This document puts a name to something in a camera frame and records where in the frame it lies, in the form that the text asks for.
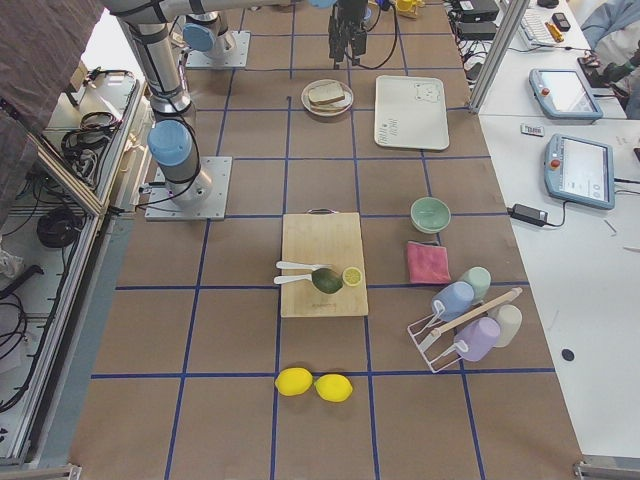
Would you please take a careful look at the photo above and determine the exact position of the aluminium frame post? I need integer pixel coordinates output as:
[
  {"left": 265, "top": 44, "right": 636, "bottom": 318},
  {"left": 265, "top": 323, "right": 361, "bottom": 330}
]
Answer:
[{"left": 468, "top": 0, "right": 528, "bottom": 114}]

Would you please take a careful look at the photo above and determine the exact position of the white wire cup rack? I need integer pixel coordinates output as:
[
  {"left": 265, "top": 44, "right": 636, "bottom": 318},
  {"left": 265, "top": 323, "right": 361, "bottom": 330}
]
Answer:
[{"left": 407, "top": 287, "right": 522, "bottom": 373}]

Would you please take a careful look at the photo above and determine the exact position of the left yellow lemon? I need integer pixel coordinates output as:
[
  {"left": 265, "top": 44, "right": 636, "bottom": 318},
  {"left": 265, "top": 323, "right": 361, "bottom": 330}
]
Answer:
[{"left": 274, "top": 367, "right": 313, "bottom": 397}]

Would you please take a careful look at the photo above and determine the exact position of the bread slice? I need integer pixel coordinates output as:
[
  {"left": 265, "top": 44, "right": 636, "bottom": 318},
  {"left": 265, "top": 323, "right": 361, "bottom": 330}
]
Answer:
[
  {"left": 308, "top": 81, "right": 345, "bottom": 104},
  {"left": 309, "top": 97, "right": 352, "bottom": 115}
]

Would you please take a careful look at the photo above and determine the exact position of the green avocado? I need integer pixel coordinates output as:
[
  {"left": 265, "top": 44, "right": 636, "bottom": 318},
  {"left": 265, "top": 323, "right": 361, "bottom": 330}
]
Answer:
[{"left": 311, "top": 268, "right": 344, "bottom": 294}]

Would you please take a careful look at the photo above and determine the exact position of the white plastic fork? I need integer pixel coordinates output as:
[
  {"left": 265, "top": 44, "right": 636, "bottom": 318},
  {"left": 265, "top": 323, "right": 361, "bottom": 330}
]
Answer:
[{"left": 273, "top": 273, "right": 313, "bottom": 285}]

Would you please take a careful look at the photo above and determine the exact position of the yellow lemon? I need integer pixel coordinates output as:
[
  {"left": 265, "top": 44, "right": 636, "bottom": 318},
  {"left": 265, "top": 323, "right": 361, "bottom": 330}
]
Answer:
[
  {"left": 314, "top": 373, "right": 353, "bottom": 403},
  {"left": 274, "top": 367, "right": 313, "bottom": 397}
]

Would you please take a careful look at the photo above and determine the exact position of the yellow mug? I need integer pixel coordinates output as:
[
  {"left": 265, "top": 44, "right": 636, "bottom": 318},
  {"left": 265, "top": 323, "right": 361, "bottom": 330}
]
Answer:
[{"left": 394, "top": 0, "right": 424, "bottom": 19}]

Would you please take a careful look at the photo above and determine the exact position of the purple cup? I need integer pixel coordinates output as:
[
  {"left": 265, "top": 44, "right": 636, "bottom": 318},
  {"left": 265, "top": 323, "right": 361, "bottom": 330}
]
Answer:
[{"left": 454, "top": 316, "right": 501, "bottom": 362}]

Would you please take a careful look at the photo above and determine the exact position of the right yellow lemon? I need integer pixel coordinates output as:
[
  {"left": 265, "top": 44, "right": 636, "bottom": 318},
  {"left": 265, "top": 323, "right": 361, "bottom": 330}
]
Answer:
[{"left": 314, "top": 373, "right": 353, "bottom": 403}]

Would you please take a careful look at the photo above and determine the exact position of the beige cup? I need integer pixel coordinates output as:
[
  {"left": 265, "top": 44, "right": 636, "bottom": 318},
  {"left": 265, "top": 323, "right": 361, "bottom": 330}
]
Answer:
[{"left": 488, "top": 304, "right": 522, "bottom": 348}]

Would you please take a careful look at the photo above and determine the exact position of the pink cloth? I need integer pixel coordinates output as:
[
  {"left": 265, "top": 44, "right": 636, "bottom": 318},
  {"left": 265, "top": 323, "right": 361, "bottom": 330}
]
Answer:
[{"left": 406, "top": 241, "right": 451, "bottom": 285}]

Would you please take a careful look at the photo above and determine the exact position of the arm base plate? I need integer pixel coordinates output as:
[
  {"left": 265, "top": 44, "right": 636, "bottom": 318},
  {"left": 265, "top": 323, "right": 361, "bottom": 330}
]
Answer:
[
  {"left": 144, "top": 156, "right": 232, "bottom": 222},
  {"left": 184, "top": 29, "right": 251, "bottom": 70}
]

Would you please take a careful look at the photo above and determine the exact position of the upper teach pendant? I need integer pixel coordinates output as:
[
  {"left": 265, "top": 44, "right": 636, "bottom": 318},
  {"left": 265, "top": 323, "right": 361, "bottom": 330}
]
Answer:
[{"left": 528, "top": 69, "right": 603, "bottom": 123}]

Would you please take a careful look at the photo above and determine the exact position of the lower teach pendant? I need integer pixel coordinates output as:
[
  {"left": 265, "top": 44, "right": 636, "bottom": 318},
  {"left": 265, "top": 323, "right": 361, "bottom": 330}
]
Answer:
[{"left": 543, "top": 134, "right": 615, "bottom": 210}]

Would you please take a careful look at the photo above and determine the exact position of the blue cup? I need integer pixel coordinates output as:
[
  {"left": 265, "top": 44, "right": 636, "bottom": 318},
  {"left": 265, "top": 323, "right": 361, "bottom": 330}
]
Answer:
[{"left": 431, "top": 281, "right": 475, "bottom": 322}]

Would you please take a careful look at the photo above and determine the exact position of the teach pendant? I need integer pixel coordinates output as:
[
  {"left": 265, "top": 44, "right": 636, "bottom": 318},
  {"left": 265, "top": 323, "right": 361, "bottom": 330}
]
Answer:
[
  {"left": 543, "top": 134, "right": 615, "bottom": 210},
  {"left": 528, "top": 69, "right": 603, "bottom": 123}
]

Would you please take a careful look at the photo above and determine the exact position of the lemon half slice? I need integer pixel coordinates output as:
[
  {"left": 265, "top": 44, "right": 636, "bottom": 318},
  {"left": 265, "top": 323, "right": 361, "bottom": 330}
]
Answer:
[{"left": 342, "top": 266, "right": 363, "bottom": 287}]

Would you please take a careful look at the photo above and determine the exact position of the black power adapter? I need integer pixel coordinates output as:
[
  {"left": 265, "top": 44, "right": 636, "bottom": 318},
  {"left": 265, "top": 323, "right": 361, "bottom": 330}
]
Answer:
[{"left": 507, "top": 203, "right": 548, "bottom": 227}]

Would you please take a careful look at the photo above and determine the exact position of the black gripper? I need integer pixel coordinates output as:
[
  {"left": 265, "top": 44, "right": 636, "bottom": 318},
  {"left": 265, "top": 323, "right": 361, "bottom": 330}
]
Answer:
[{"left": 328, "top": 0, "right": 368, "bottom": 69}]

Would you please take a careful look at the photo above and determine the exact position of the white plastic knife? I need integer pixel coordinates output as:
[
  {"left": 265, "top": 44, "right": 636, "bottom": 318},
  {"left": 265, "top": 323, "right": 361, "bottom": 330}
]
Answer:
[{"left": 276, "top": 260, "right": 330, "bottom": 271}]

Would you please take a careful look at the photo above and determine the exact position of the cream bear tray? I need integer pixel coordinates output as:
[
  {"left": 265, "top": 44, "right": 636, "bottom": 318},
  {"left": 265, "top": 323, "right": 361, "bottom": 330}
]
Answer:
[{"left": 374, "top": 75, "right": 450, "bottom": 151}]

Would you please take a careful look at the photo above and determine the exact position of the mint green cup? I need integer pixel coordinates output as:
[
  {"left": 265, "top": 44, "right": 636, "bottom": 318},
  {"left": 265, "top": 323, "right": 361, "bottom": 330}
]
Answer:
[{"left": 458, "top": 266, "right": 491, "bottom": 304}]

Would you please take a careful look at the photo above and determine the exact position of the round cream plate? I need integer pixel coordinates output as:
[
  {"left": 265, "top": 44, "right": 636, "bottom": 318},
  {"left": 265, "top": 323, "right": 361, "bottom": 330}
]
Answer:
[{"left": 301, "top": 79, "right": 354, "bottom": 117}]

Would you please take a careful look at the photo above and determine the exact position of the wooden cutting board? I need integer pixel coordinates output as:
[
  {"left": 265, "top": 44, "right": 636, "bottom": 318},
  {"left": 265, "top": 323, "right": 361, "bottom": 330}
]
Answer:
[{"left": 279, "top": 208, "right": 370, "bottom": 318}]

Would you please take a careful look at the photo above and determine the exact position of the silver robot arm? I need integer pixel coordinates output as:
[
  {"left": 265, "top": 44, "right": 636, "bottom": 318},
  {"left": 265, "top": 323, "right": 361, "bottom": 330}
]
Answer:
[
  {"left": 181, "top": 1, "right": 370, "bottom": 70},
  {"left": 103, "top": 1, "right": 264, "bottom": 221}
]

